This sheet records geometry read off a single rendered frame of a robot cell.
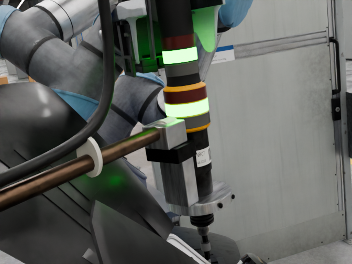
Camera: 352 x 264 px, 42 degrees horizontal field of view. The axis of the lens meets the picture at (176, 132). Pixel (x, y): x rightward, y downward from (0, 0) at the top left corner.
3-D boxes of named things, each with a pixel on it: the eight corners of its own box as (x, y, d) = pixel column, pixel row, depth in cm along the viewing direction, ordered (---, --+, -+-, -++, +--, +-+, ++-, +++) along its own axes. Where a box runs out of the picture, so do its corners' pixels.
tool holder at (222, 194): (198, 230, 42) (184, 128, 40) (141, 218, 46) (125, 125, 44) (244, 194, 49) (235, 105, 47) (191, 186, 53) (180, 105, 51)
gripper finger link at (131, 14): (156, 65, 40) (157, 57, 49) (145, -4, 39) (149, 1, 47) (121, 70, 40) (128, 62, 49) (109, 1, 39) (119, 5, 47)
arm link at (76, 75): (37, 95, 74) (76, 40, 74) (89, 133, 71) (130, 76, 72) (12, 82, 66) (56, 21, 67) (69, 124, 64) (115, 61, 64)
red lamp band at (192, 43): (182, 48, 42) (180, 35, 42) (155, 51, 44) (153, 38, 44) (202, 44, 45) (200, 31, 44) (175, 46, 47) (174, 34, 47)
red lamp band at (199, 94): (190, 103, 43) (189, 91, 42) (155, 103, 45) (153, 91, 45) (215, 94, 46) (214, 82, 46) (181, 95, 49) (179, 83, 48)
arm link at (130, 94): (109, 105, 133) (136, 68, 135) (145, 130, 130) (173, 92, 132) (97, 92, 122) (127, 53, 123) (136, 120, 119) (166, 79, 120)
